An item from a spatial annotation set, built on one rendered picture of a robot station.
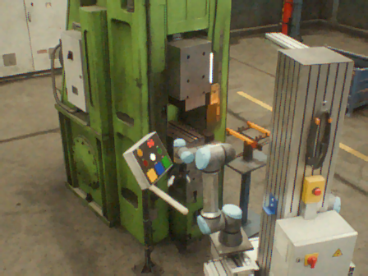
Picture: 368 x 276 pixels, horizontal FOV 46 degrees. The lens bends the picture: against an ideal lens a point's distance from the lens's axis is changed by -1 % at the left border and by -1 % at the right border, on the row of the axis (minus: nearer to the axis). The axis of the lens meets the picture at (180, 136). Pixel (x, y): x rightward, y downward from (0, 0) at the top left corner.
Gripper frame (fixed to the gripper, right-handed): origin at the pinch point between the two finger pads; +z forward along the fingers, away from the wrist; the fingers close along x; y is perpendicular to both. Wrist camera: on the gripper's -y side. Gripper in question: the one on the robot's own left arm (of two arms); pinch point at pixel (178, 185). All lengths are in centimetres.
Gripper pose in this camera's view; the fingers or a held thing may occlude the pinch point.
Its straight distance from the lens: 302.5
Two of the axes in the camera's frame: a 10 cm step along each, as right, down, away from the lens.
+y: 2.5, 4.3, -8.7
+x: 9.7, -1.1, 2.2
